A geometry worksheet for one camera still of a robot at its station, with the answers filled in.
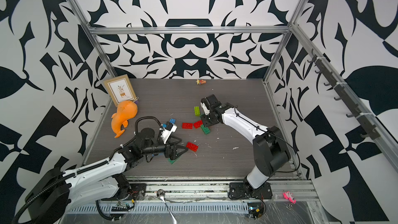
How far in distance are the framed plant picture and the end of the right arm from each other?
53 centimetres

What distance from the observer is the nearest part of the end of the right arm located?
2.08ft

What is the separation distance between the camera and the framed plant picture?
101cm
